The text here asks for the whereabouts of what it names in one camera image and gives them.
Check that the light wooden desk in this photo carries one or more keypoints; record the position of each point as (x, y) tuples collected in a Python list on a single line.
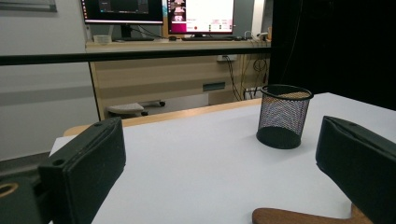
[(155, 77)]

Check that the black keyboard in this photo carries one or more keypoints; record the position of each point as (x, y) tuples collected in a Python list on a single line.
[(207, 38)]

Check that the white power strip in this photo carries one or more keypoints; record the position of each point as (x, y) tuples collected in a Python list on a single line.
[(226, 58)]

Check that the bright computer monitor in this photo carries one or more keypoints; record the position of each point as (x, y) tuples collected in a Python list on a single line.
[(205, 15)]

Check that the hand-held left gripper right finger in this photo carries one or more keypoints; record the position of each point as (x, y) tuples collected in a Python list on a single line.
[(361, 161)]

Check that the grey rolling stool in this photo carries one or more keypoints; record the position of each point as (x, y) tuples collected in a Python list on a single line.
[(126, 109)]

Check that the black curtain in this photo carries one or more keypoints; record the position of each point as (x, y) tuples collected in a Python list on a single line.
[(336, 46)]

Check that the black computer mouse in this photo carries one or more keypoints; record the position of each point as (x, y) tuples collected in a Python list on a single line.
[(172, 38)]

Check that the black mesh pen holder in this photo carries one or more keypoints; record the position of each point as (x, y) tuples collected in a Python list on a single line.
[(281, 118)]

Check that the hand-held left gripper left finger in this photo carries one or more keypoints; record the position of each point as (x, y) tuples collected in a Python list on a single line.
[(84, 168)]

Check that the brown wooden hairbrush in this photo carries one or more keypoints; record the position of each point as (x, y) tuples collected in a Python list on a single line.
[(289, 217)]

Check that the small white box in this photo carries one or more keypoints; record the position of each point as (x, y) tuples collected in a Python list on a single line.
[(102, 39)]

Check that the white table cover sheet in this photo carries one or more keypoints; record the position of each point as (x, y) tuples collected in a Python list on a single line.
[(199, 168)]

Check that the black horizontal frame bar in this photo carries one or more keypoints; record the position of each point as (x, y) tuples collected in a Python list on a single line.
[(93, 57)]

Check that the dark computer monitor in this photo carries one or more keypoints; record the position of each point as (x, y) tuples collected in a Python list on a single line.
[(121, 9)]

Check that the grey wall board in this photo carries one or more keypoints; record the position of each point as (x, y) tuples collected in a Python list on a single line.
[(28, 4)]

